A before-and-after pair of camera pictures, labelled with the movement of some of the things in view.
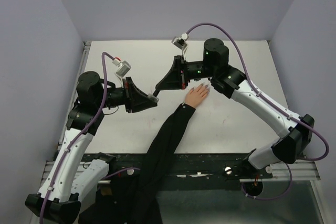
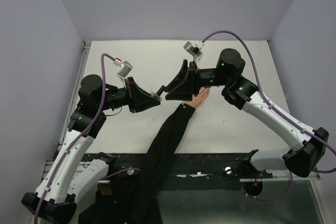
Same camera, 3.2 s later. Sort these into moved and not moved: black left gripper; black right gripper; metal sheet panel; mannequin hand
Moved: black right gripper
Not moved: black left gripper; metal sheet panel; mannequin hand
